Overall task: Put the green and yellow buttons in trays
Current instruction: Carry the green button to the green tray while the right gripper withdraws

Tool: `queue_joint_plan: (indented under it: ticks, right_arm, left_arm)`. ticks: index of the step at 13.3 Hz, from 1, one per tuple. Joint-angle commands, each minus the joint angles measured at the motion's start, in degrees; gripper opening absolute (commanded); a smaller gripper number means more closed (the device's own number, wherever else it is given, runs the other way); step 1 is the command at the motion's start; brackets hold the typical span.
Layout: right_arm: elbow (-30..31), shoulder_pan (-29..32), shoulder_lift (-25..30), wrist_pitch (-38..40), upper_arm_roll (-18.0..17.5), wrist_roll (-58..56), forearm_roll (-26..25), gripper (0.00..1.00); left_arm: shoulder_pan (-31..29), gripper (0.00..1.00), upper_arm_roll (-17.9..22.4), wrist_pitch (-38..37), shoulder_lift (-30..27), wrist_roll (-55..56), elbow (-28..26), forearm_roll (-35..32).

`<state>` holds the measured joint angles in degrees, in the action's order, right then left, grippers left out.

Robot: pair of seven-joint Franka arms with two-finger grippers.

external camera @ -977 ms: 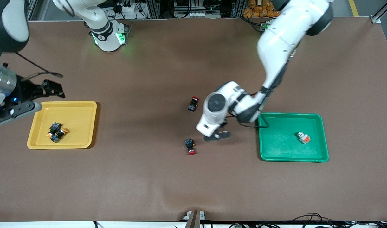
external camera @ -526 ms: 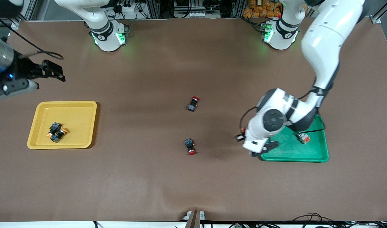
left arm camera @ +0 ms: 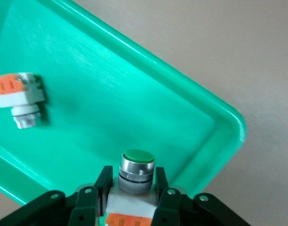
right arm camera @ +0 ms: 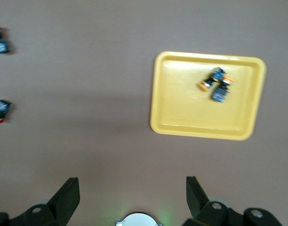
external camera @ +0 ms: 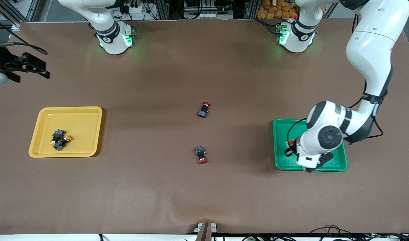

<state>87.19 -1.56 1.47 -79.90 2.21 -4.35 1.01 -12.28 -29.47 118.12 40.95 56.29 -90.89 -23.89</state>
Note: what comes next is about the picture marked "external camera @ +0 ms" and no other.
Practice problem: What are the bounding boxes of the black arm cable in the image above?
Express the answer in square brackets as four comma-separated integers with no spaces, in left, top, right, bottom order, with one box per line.
[0,15,48,56]
[286,80,385,155]

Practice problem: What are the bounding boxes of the red push button switch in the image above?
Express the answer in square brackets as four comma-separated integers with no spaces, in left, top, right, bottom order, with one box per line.
[198,102,212,118]
[195,146,208,165]

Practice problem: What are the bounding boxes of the green plastic tray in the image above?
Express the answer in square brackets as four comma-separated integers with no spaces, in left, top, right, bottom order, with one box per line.
[272,119,348,172]

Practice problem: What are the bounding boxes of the yellow push button switch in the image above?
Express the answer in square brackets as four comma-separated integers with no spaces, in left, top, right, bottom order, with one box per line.
[55,134,73,152]
[49,129,66,147]

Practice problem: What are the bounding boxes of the yellow plastic tray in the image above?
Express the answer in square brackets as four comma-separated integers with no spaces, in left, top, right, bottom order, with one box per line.
[28,106,103,158]

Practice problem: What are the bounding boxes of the black cable bundle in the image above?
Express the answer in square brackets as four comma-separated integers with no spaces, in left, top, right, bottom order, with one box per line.
[308,225,409,241]

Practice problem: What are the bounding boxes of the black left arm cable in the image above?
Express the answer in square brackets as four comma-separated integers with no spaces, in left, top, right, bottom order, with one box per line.
[286,80,385,155]

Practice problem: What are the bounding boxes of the white power strip with plugs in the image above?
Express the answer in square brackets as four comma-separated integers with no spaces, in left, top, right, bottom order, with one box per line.
[119,0,145,20]

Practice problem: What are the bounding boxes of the aluminium frame post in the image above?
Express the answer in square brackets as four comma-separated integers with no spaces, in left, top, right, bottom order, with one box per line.
[244,0,258,19]
[156,0,169,20]

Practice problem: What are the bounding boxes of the pile of orange packages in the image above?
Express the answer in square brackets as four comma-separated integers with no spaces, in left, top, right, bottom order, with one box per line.
[257,0,298,19]

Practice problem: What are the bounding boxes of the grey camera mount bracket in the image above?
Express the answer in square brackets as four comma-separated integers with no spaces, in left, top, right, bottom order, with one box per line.
[193,222,218,241]

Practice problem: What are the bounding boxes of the aluminium frame strut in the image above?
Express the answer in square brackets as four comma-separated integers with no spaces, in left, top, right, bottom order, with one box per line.
[0,0,41,31]

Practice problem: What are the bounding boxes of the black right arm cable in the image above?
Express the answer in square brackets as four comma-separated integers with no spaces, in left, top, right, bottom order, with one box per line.
[0,15,48,56]

